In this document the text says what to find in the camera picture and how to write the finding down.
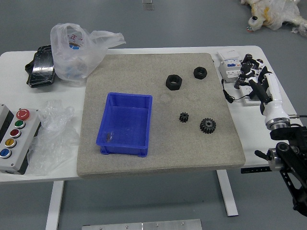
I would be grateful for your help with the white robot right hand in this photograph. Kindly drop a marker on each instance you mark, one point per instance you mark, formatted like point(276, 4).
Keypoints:
point(272, 95)

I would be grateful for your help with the large black gear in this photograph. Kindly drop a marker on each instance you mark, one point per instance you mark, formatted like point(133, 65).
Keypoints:
point(208, 125)

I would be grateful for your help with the small black gear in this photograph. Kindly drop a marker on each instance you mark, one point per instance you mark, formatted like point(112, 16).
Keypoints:
point(184, 117)

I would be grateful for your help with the blue plastic box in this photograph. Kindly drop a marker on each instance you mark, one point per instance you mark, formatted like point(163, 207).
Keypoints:
point(124, 124)

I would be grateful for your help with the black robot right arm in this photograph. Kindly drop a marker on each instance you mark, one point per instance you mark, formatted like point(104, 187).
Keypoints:
point(287, 153)

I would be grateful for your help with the small black hex nut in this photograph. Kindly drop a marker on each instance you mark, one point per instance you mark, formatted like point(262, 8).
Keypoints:
point(200, 72)

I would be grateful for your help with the large black hex nut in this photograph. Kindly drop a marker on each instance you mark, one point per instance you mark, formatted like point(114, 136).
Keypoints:
point(173, 82)

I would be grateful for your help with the grey push-button control box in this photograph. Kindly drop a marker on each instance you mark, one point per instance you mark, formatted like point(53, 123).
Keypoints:
point(19, 143)

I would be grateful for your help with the white power socket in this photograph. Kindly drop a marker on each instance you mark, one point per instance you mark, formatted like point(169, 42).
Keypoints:
point(247, 101)

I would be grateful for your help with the black cylindrical capacitor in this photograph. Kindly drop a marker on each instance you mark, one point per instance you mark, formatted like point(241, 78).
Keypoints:
point(238, 83)

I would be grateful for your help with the white circuit breaker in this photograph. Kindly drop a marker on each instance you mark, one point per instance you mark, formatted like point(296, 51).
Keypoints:
point(227, 64)

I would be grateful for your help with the black desk control panel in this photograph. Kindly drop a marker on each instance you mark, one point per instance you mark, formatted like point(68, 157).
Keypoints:
point(254, 170)

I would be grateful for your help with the plastic-wrapped plush toy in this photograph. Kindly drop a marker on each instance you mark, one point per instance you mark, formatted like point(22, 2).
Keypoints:
point(271, 14)

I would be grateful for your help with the white table leg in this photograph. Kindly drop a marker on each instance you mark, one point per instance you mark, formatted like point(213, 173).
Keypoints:
point(54, 206)
point(227, 194)

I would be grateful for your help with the grey-brown mat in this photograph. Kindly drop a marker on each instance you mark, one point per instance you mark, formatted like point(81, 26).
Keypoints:
point(144, 165)

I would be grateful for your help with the grey floor outlet cover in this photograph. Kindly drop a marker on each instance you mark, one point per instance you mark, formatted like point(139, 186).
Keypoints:
point(148, 6)

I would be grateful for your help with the small metal screw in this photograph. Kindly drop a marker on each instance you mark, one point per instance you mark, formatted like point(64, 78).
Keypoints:
point(108, 137)

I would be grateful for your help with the silver metal plate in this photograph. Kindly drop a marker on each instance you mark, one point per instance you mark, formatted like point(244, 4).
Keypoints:
point(141, 225)

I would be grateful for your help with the translucent printed plastic bag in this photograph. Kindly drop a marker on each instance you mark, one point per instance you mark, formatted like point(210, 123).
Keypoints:
point(72, 62)

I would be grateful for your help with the crumpled clear plastic wrap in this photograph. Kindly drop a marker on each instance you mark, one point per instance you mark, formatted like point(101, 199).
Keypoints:
point(52, 134)

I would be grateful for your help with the black wrapped tray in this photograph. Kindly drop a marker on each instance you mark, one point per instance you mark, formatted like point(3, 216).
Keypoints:
point(40, 69)

